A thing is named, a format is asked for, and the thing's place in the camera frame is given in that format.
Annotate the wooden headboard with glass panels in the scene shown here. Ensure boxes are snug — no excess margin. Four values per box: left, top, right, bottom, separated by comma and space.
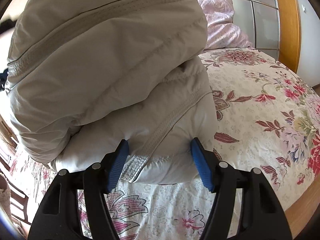
214, 0, 302, 75

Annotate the beige fleece garment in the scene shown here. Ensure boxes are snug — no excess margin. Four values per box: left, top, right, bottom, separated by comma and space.
0, 174, 12, 222

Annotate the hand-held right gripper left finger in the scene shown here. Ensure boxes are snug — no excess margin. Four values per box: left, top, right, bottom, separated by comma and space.
27, 139, 130, 240

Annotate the beige quilted down jacket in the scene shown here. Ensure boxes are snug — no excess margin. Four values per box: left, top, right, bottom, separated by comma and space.
5, 0, 218, 184

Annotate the bed with floral sheet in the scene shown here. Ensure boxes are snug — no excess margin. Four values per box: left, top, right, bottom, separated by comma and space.
7, 49, 320, 240

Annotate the left lilac pillow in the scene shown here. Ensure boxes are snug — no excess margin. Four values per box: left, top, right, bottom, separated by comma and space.
189, 0, 253, 51

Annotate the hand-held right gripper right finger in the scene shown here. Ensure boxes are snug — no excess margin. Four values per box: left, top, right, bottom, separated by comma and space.
190, 137, 293, 240

